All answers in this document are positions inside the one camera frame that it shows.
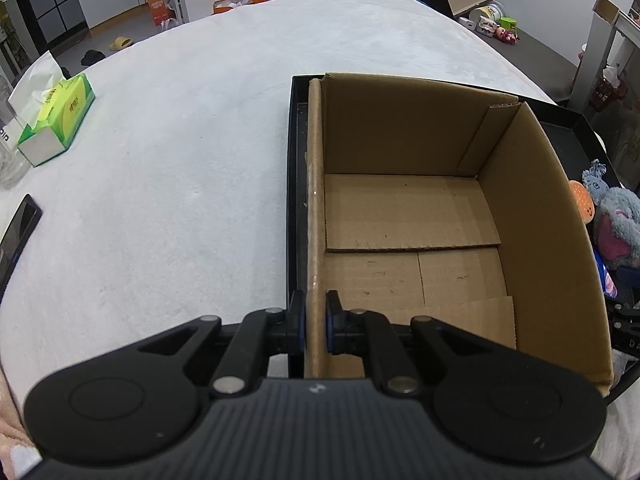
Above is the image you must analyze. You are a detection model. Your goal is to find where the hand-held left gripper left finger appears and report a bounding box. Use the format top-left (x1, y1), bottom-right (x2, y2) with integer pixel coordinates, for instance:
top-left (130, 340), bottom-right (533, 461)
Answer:
top-left (136, 290), bottom-right (307, 395)

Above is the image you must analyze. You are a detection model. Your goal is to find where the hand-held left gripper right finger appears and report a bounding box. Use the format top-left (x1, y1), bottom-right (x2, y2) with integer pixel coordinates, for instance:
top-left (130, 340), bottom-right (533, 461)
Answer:
top-left (325, 291), bottom-right (493, 396)

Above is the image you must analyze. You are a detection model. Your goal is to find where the blue tissue packet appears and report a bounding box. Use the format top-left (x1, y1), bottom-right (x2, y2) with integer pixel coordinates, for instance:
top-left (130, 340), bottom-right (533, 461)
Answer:
top-left (594, 250), bottom-right (621, 298)

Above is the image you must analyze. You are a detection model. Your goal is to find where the grey pink elephant plush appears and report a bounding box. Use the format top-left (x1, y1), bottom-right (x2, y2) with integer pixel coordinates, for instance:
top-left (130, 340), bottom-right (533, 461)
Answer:
top-left (592, 187), bottom-right (640, 267)

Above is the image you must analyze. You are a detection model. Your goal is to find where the burger plush toy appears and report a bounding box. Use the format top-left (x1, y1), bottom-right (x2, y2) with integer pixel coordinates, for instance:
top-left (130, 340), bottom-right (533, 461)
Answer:
top-left (569, 180), bottom-right (597, 226)

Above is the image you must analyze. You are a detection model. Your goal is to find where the black shallow tray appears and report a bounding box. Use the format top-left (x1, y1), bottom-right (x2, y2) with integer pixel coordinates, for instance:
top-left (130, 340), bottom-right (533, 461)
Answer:
top-left (286, 74), bottom-right (640, 401)

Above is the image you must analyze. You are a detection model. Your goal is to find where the brown cardboard box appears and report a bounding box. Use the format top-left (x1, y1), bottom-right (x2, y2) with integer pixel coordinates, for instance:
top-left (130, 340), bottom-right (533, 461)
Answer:
top-left (304, 72), bottom-right (615, 396)

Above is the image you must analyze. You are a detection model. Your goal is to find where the small grey plush doll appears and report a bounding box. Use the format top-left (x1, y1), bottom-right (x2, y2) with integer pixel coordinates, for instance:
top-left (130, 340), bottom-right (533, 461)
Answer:
top-left (582, 159), bottom-right (612, 196)

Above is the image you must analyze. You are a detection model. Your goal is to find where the red basket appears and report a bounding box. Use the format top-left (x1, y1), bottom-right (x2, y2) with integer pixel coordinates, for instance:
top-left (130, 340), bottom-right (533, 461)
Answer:
top-left (590, 67), bottom-right (629, 112)

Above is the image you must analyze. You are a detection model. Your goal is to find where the white metal desk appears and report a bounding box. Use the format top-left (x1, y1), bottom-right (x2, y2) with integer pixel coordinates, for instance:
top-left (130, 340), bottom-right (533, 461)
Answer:
top-left (567, 0), bottom-right (640, 111)

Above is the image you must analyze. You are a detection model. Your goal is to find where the dark grey bench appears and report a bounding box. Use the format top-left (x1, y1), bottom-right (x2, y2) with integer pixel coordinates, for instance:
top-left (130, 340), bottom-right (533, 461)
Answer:
top-left (410, 0), bottom-right (581, 106)

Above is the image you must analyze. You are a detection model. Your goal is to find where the black smartphone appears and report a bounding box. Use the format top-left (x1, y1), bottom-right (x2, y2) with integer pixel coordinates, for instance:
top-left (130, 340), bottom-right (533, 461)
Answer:
top-left (0, 194), bottom-right (43, 301)

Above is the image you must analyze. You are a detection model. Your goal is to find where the pink cloth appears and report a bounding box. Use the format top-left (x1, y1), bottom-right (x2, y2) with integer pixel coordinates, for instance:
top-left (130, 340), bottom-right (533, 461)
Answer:
top-left (0, 365), bottom-right (32, 476)

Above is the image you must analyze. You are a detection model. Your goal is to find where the green tissue box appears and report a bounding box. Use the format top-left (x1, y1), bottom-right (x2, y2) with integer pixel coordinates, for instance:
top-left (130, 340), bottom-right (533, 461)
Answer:
top-left (9, 50), bottom-right (96, 168)

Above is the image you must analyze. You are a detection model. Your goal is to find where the orange bag with white contents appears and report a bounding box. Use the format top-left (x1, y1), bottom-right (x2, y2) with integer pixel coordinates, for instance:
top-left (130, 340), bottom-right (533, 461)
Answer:
top-left (212, 0), bottom-right (261, 15)

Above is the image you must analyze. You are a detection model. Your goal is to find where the clear plastic bottle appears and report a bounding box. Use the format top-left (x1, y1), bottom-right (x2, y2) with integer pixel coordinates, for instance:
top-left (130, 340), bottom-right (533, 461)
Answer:
top-left (0, 80), bottom-right (32, 191)

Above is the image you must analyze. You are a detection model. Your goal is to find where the white tin can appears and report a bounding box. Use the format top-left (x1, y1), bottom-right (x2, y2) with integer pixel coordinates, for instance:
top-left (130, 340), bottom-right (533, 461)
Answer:
top-left (470, 2), bottom-right (506, 26)

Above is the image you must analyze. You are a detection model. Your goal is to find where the orange cardboard box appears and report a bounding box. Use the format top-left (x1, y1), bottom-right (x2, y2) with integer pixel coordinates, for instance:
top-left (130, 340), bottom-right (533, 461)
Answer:
top-left (145, 0), bottom-right (176, 27)

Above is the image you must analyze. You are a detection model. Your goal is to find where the dark grey cabinet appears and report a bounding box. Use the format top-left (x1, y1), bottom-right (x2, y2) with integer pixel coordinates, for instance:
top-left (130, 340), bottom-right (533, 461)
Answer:
top-left (5, 0), bottom-right (88, 56)

